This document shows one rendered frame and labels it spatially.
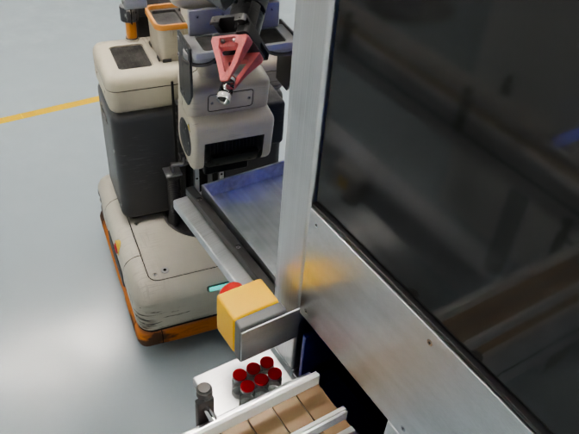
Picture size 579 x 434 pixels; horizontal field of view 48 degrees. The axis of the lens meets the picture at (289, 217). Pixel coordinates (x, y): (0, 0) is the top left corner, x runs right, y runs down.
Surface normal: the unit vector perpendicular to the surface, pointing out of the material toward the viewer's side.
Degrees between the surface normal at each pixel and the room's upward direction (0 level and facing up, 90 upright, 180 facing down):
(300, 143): 90
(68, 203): 0
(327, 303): 90
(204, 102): 98
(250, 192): 0
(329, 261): 90
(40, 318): 0
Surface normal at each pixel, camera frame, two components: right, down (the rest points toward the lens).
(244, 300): 0.07, -0.77
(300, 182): -0.84, 0.30
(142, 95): 0.39, 0.61
